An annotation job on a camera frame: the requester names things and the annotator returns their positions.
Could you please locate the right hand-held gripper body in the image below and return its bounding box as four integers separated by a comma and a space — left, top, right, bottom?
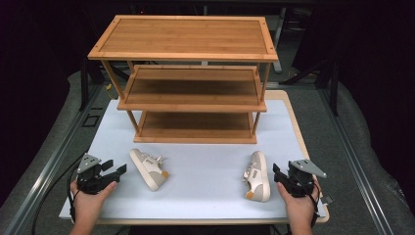
282, 159, 328, 199

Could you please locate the pale blue table mat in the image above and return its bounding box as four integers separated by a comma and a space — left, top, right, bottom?
59, 99, 327, 220

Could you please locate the person's right hand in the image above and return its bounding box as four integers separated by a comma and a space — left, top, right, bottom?
276, 181, 319, 228

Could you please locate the person's left hand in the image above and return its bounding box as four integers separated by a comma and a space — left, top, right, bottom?
69, 180, 118, 227

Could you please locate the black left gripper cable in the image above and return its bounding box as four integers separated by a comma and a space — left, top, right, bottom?
31, 153, 86, 235

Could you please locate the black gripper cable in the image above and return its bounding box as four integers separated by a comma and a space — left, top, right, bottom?
31, 153, 86, 235
287, 180, 322, 235

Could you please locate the beige and white sneaker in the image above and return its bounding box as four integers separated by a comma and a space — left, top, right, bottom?
242, 150, 272, 203
128, 148, 169, 192

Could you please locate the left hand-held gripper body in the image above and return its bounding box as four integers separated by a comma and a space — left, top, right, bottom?
75, 153, 114, 196

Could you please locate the aluminium frame rail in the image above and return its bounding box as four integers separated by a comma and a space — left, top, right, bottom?
317, 87, 396, 235
0, 82, 109, 235

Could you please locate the three-tier wooden shoe rack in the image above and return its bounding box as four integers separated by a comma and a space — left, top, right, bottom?
87, 14, 279, 145

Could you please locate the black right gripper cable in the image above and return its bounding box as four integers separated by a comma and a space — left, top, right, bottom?
287, 180, 322, 235

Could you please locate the white metal stand leg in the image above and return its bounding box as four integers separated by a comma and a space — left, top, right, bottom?
273, 8, 288, 73

